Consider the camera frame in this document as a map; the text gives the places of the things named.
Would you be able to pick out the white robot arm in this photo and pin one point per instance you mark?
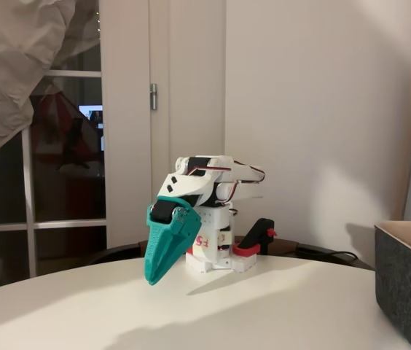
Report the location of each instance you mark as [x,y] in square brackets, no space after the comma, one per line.
[191,184]

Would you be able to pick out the dark grey felt basket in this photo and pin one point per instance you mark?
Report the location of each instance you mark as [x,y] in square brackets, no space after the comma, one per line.
[406,291]

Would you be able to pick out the yellow F5 sticker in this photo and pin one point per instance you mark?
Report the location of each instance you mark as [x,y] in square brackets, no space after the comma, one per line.
[202,241]

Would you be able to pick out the white framed glass door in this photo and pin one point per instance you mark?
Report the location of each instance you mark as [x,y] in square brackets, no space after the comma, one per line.
[105,164]

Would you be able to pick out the metal door hinge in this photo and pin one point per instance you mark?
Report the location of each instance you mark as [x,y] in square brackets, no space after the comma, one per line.
[153,96]

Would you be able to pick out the beige shirt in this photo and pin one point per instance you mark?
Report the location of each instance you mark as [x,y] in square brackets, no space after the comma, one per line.
[8,73]

